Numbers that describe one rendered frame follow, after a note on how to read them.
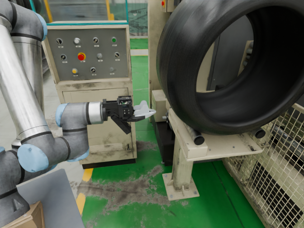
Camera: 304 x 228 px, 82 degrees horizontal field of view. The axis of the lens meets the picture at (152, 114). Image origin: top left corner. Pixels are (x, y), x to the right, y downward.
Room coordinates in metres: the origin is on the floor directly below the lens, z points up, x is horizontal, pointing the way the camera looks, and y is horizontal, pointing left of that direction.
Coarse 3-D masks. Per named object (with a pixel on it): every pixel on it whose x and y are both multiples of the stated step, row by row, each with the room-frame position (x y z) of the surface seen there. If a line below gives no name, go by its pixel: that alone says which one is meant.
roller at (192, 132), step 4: (188, 128) 0.64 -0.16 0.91; (192, 128) 0.62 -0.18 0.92; (192, 132) 0.60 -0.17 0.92; (196, 132) 0.59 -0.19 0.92; (192, 136) 0.58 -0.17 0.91; (196, 136) 0.57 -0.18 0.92; (200, 136) 0.56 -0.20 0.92; (196, 140) 0.55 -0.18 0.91; (200, 140) 0.56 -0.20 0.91; (196, 144) 0.56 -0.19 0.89; (200, 144) 0.56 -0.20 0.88
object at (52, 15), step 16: (32, 0) 1.19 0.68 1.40; (48, 0) 1.21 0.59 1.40; (64, 0) 1.22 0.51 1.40; (80, 0) 1.23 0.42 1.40; (96, 0) 1.25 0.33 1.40; (112, 0) 1.26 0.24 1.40; (48, 16) 1.20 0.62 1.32; (64, 16) 1.22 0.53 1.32; (80, 16) 1.23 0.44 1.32; (96, 16) 1.24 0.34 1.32; (112, 16) 1.26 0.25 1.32
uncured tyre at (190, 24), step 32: (192, 0) 0.65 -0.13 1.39; (224, 0) 0.55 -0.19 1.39; (256, 0) 0.55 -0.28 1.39; (288, 0) 0.56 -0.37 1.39; (192, 32) 0.55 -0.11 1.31; (256, 32) 0.86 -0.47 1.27; (288, 32) 0.78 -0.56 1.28; (160, 64) 0.65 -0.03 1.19; (192, 64) 0.53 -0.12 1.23; (256, 64) 0.87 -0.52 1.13; (288, 64) 0.75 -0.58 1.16; (192, 96) 0.53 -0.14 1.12; (224, 96) 0.84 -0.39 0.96; (256, 96) 0.77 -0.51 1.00; (288, 96) 0.60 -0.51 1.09; (224, 128) 0.55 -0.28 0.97; (256, 128) 0.58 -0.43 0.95
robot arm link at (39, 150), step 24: (0, 0) 0.76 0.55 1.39; (0, 24) 0.68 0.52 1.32; (0, 48) 0.60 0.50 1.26; (0, 72) 0.55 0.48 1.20; (24, 72) 0.59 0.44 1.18; (24, 96) 0.51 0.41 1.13; (24, 120) 0.45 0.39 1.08; (24, 144) 0.40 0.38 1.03; (48, 144) 0.42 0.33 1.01; (24, 168) 0.37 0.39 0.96
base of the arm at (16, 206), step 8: (8, 192) 0.39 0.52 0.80; (16, 192) 0.41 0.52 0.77; (0, 200) 0.36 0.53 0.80; (8, 200) 0.37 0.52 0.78; (16, 200) 0.38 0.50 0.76; (24, 200) 0.41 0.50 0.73; (0, 208) 0.34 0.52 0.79; (8, 208) 0.35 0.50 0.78; (16, 208) 0.36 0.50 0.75; (24, 208) 0.37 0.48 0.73; (0, 216) 0.32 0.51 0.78; (8, 216) 0.33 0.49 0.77; (16, 216) 0.34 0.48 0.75; (0, 224) 0.30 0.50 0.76
